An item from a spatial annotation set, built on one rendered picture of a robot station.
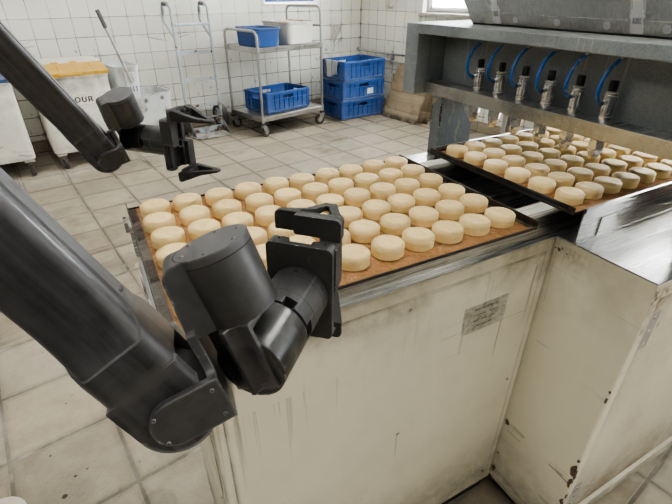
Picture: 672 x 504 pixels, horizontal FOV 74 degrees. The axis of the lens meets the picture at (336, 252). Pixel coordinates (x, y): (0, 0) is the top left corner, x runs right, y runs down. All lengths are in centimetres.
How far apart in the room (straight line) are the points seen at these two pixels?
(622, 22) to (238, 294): 80
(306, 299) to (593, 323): 69
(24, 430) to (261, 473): 117
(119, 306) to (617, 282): 79
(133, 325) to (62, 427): 151
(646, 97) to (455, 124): 55
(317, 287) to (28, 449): 150
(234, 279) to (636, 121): 78
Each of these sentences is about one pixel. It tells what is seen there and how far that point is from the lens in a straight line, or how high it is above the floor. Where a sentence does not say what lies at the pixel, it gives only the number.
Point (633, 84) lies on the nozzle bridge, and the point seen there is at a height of 111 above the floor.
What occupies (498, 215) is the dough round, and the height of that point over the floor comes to 92.
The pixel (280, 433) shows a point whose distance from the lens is 78.
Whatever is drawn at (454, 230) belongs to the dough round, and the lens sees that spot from 72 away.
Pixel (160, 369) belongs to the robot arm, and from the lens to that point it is 33.
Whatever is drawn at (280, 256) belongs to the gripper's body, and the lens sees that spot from 41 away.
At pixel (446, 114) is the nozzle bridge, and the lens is 131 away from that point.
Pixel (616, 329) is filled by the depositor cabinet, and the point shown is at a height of 72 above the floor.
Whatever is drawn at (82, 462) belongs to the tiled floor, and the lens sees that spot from 170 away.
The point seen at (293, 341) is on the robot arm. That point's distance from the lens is 36.
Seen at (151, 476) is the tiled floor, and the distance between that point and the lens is 158.
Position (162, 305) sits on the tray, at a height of 90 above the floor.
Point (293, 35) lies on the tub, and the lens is 475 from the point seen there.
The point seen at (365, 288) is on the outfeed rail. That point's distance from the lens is 68.
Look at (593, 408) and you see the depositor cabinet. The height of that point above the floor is 53.
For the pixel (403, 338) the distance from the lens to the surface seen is 79.
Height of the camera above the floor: 125
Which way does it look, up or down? 30 degrees down
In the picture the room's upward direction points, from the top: straight up
